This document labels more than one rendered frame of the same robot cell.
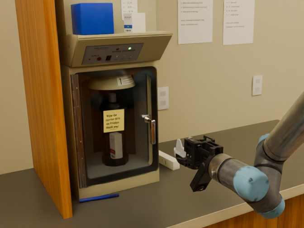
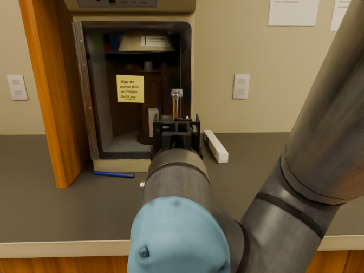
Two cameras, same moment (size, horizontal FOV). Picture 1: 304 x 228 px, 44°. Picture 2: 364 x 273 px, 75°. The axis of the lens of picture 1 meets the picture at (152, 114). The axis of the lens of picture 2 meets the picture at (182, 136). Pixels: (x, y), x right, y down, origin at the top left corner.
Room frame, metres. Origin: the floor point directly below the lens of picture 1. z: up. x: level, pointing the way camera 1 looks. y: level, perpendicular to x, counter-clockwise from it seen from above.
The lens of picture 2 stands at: (0.69, -0.30, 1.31)
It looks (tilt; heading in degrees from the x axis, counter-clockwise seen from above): 20 degrees down; 26
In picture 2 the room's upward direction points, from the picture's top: straight up
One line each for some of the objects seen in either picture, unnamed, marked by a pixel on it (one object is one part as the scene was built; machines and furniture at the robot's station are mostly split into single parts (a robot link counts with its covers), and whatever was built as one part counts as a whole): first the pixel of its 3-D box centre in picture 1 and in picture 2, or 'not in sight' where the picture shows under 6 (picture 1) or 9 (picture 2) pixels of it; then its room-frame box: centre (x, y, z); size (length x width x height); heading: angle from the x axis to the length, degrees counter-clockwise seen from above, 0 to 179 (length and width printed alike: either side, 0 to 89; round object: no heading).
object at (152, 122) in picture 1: (150, 130); (175, 107); (1.27, 0.01, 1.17); 0.05 x 0.03 x 0.10; 27
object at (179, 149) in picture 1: (179, 148); not in sight; (1.07, -0.08, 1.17); 0.09 x 0.03 x 0.06; 30
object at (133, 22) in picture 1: (134, 22); not in sight; (1.23, 0.05, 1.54); 0.05 x 0.05 x 0.06; 36
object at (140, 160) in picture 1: (119, 126); (138, 97); (1.25, 0.12, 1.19); 0.30 x 0.01 x 0.40; 117
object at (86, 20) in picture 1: (92, 19); not in sight; (1.16, 0.17, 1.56); 0.10 x 0.10 x 0.09; 28
